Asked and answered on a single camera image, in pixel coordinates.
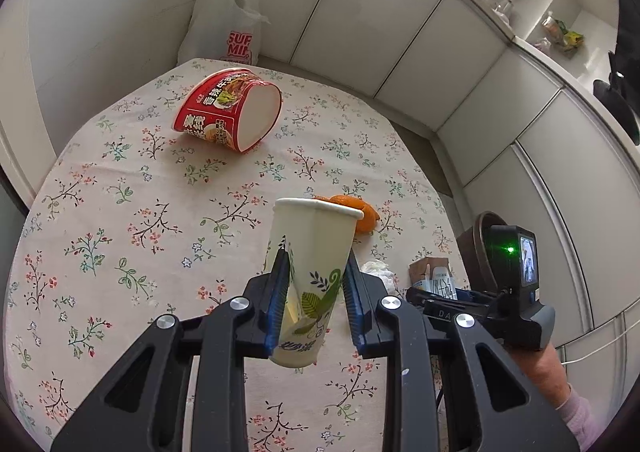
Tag white paper cup green leaves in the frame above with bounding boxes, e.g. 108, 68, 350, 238
265, 198, 363, 368

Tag person forearm pink sleeve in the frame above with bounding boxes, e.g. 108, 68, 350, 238
508, 344, 601, 451

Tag brown trash bin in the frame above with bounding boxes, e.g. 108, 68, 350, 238
457, 210, 506, 294

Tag white kitchen cabinets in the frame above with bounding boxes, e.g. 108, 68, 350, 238
259, 0, 639, 408

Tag blue milk carton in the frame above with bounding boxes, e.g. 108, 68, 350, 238
409, 256, 457, 300

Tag crumpled white tissue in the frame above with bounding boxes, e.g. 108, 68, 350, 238
360, 260, 397, 294

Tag orange peel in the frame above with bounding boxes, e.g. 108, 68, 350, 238
313, 194, 381, 237

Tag brown floor mat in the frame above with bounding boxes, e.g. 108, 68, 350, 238
392, 122, 452, 198

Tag floral tablecloth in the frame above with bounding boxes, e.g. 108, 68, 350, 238
3, 59, 468, 449

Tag black frying pan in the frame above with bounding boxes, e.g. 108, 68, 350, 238
592, 51, 639, 146

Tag bag of vegetables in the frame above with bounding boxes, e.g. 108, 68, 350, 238
540, 11, 585, 58

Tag red instant noodle bowl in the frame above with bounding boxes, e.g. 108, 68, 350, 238
172, 68, 282, 153

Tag white plastic shopping bag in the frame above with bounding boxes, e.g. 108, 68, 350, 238
177, 0, 269, 65

